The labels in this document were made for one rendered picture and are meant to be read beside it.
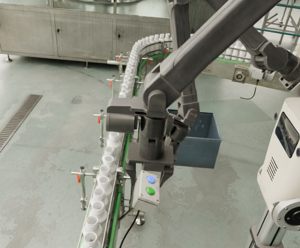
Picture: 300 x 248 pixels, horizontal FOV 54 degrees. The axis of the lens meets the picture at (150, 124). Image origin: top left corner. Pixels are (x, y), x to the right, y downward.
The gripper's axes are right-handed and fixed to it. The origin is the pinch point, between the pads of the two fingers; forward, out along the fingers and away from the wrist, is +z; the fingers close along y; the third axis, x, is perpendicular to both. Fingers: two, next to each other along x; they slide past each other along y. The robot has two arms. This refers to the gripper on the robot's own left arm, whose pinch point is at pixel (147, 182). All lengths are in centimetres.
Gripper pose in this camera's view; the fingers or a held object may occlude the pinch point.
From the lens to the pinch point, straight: 71.8
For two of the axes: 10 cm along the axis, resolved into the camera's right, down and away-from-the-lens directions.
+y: 10.0, 0.9, 0.2
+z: -0.9, 8.4, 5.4
